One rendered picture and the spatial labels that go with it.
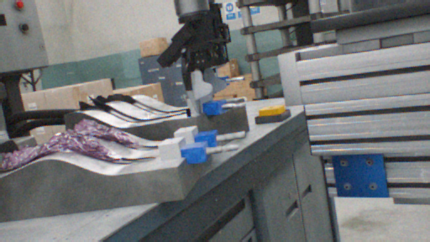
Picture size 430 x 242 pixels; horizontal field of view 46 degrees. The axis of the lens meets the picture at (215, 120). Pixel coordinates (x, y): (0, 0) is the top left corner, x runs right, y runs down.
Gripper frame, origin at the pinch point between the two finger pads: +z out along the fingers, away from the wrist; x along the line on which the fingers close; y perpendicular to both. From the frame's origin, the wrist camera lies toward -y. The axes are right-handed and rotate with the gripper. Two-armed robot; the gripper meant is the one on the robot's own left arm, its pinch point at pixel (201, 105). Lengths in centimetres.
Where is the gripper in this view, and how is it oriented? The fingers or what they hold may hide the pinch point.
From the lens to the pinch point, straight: 114.4
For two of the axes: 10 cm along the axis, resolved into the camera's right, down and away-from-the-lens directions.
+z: 1.7, 9.8, 1.4
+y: 8.8, -0.9, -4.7
